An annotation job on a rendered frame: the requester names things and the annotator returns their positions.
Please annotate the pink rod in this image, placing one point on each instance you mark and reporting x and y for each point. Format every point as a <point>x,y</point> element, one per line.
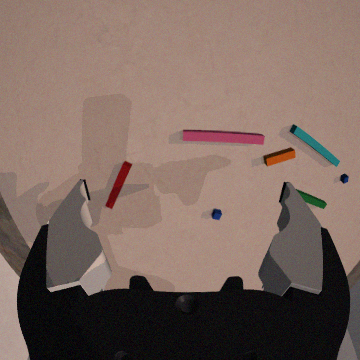
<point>223,136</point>

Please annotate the red rod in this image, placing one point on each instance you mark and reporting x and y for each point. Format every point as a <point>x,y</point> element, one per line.
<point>118,184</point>

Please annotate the orange rod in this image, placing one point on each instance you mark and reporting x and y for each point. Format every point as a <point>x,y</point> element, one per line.
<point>279,156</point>

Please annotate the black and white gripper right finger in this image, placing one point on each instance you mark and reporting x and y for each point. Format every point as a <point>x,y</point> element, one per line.
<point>303,266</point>

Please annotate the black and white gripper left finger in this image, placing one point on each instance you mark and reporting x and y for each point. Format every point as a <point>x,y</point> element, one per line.
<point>65,264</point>

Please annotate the turquoise rod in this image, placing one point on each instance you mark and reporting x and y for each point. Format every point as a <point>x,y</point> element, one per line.
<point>314,144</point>

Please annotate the green rod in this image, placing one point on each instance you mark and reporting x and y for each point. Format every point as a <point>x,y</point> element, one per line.
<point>312,200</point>

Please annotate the small blue cube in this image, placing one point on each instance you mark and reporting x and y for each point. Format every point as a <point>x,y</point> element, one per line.
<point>216,214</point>
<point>344,178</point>

